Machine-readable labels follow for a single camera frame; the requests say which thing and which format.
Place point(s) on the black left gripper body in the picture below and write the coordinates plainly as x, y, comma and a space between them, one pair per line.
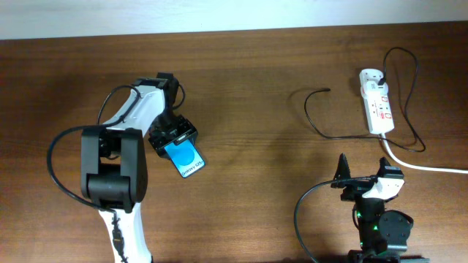
169, 128

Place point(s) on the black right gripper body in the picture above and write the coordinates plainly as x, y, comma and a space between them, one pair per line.
355, 191

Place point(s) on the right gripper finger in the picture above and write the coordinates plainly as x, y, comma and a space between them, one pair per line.
343, 170
385, 168

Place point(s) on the blue screen Galaxy smartphone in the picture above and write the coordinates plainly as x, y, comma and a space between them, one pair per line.
185, 158

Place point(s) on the white power strip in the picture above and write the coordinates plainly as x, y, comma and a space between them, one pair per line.
378, 111

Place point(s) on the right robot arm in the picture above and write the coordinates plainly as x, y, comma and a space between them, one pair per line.
383, 233

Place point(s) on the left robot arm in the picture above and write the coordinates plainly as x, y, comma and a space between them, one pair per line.
114, 172

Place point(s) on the white USB charger adapter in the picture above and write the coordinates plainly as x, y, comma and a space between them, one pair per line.
372, 88

